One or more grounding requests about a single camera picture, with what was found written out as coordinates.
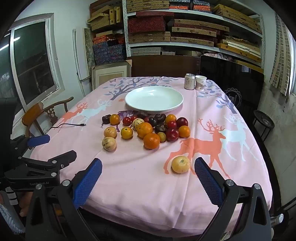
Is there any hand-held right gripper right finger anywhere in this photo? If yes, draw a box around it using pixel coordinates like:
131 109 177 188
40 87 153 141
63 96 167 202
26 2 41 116
194 157 272 241

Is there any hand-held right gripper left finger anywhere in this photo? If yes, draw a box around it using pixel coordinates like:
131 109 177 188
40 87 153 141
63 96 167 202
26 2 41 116
25 158 103 241

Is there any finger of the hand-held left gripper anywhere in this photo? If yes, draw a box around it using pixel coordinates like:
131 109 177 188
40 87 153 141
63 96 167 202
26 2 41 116
18 150 77 173
10 134 51 158

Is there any striped pepino melon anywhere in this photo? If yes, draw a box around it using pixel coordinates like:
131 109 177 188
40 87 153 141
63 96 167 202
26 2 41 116
132 118 145 131

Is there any mandarin orange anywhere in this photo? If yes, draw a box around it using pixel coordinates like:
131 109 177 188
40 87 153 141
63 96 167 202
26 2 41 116
137 122 153 139
143 133 161 150

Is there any white plate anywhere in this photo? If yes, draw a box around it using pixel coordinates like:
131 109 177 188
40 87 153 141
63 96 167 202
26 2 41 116
125 86 184 114

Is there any person's left hand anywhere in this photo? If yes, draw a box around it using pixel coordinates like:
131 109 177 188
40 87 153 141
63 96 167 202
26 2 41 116
19 192 33 217

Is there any wooden armchair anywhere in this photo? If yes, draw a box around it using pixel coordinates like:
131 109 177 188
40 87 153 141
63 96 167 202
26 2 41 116
22 97 74 137

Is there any dark wooden furniture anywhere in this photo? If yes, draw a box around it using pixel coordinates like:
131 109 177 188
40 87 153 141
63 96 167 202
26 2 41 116
0 97 23 149

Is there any pink deer print tablecloth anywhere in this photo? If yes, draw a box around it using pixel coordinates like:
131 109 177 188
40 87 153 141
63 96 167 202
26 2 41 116
30 76 273 238

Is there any white framed window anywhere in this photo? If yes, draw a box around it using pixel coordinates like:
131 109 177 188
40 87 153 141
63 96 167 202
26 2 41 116
0 13 65 112

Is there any black round stand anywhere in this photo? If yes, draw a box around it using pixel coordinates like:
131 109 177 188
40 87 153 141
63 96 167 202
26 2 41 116
252 110 275 142

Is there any white leaning board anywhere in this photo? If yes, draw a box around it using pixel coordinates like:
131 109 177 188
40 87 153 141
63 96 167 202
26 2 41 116
73 28 92 81

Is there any framed picture in cardboard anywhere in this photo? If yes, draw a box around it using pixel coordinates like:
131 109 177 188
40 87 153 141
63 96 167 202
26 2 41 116
91 60 132 91

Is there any printed paper cup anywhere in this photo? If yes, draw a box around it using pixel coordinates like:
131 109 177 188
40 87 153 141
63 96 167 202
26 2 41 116
195 75 206 90

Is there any pink drink can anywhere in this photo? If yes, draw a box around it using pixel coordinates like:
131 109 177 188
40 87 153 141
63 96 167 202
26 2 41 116
184 73 196 90

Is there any marble patterned slab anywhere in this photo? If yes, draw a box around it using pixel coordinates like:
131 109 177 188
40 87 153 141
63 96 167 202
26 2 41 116
84 28 96 67

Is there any stack of blue patterned boxes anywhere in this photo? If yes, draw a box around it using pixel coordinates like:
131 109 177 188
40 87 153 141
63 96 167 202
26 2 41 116
92 35 127 65

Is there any black glossy panel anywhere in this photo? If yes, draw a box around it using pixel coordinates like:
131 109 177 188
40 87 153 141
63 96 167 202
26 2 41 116
199 55 265 112

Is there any brown wooden board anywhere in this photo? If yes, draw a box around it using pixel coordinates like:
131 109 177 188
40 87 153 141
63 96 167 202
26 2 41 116
129 56 200 78

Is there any stack of yellow flat boxes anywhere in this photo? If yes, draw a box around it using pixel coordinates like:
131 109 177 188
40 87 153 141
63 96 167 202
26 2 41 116
213 4 263 61

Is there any checked curtain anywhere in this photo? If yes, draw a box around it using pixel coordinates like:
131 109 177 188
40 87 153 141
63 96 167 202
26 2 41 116
269 13 293 96

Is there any white metal shelf unit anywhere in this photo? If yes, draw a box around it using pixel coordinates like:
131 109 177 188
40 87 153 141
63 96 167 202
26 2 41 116
122 0 265 67

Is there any stack of woven boxes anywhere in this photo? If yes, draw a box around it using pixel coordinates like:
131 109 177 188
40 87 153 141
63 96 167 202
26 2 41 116
88 0 232 47

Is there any dark red patterned box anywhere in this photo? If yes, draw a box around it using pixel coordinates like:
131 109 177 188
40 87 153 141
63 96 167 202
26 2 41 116
128 16 166 34

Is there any black cable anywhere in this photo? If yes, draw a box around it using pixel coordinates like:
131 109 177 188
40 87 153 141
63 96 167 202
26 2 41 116
50 123 86 132

